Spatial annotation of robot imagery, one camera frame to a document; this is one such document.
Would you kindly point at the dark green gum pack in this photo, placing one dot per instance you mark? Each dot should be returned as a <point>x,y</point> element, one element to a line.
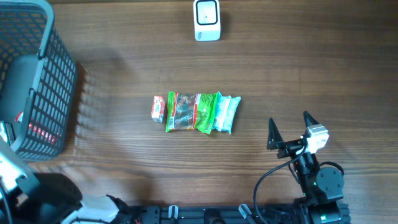
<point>7,132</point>

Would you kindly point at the dark grey plastic basket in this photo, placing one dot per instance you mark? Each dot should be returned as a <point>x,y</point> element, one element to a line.
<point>38,77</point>

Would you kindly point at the green snack bag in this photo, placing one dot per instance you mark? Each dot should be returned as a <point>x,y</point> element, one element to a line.
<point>191,111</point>

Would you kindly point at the white barcode scanner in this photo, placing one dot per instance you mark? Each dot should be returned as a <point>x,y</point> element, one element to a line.
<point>207,20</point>

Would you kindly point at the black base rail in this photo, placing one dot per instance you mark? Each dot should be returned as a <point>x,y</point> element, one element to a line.
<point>217,214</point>

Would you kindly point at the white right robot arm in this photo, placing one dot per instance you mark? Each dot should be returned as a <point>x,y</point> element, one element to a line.
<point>321,182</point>

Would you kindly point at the red white small box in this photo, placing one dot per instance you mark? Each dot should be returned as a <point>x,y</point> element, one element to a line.
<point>158,109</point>

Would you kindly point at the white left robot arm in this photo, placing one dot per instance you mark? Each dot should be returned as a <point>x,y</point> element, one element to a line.
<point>28,196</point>

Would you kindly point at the red candy bar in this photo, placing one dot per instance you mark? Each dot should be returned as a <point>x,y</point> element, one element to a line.
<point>43,133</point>

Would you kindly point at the light blue tissue pack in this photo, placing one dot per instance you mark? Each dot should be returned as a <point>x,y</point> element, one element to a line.
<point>225,111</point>

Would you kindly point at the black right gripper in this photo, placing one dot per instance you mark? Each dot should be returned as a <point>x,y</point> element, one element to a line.
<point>276,141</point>

